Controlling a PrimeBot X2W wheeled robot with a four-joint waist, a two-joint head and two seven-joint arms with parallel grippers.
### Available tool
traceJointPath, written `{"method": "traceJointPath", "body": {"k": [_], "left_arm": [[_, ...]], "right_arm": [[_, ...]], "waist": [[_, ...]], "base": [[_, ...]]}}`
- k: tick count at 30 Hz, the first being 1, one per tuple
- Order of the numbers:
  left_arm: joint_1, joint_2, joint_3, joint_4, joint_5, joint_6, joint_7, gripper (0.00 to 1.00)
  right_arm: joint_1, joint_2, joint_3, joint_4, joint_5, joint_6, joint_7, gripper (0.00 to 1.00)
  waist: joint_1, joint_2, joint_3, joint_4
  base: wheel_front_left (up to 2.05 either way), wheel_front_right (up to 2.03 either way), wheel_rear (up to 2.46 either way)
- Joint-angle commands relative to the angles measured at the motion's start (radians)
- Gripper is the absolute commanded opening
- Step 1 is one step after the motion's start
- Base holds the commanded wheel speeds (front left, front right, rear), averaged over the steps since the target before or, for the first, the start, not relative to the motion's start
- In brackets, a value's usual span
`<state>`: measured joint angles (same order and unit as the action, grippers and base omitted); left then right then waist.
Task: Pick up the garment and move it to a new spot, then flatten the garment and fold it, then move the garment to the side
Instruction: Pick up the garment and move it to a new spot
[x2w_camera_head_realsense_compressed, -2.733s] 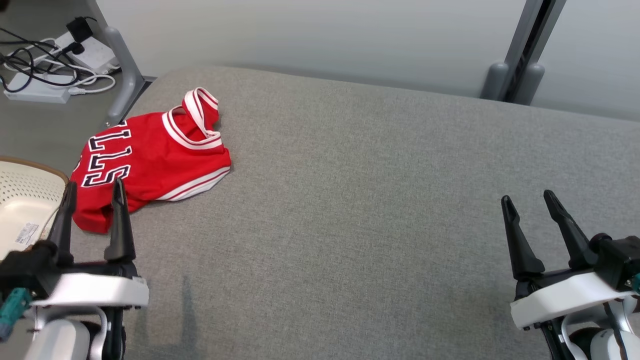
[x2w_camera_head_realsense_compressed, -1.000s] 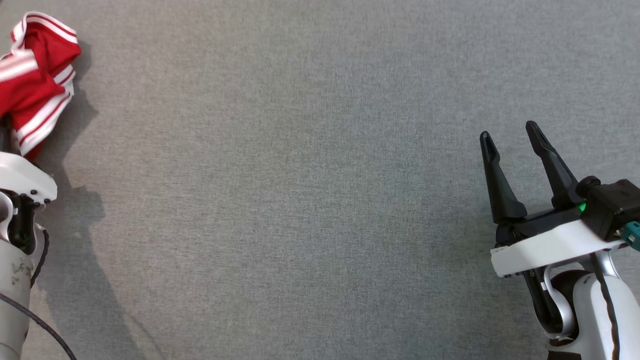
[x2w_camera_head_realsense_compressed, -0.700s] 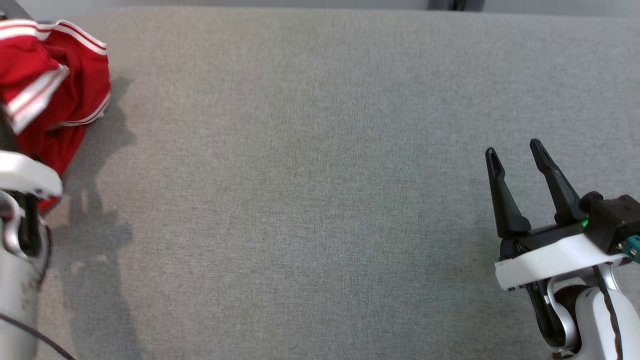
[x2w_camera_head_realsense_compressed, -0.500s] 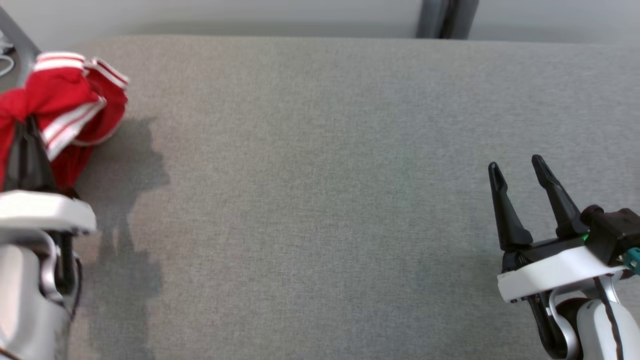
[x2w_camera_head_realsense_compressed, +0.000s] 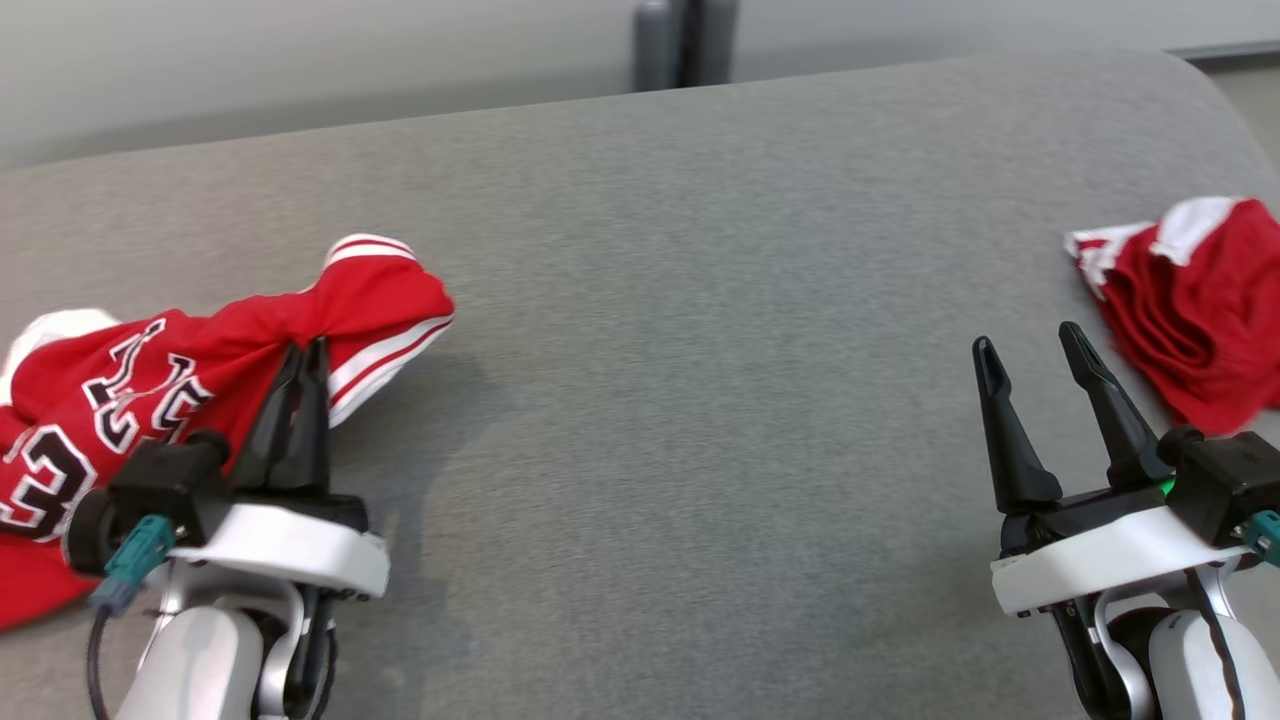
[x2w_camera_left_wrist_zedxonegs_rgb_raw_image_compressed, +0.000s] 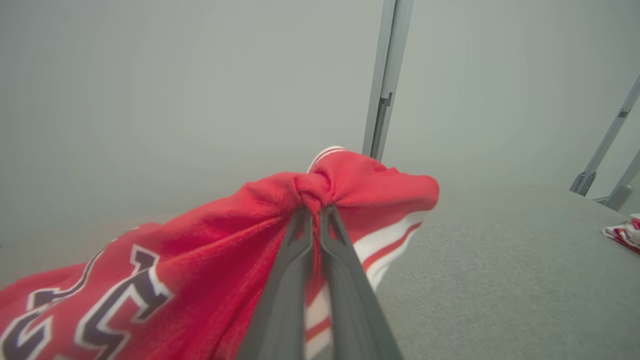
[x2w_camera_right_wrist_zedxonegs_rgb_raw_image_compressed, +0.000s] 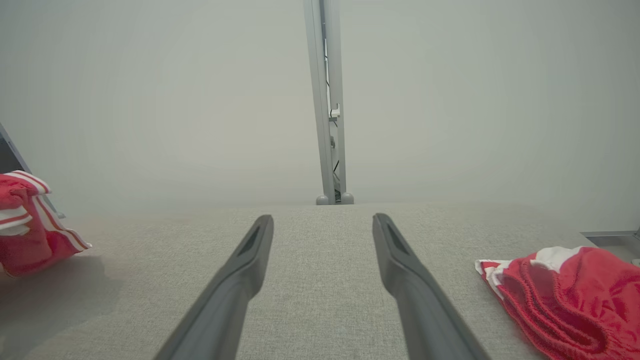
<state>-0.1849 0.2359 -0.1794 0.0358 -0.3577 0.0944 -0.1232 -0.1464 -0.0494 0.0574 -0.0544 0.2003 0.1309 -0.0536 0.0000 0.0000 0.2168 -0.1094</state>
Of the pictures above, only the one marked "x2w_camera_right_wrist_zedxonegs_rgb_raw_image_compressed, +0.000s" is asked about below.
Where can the grey metal desk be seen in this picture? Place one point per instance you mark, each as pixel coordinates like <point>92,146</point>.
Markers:
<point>11,156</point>

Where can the grey metal partition post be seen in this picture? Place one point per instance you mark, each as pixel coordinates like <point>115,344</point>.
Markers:
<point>318,100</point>

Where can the red mesh shorts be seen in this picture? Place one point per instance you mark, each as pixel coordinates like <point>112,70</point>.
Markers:
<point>575,300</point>

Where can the red Bulls basketball jersey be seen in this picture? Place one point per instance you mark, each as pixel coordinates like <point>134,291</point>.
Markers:
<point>35,245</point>

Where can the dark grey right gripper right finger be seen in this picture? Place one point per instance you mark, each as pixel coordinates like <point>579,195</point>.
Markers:
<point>425,310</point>

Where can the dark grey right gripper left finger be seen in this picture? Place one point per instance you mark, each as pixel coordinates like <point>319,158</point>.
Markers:
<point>225,305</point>

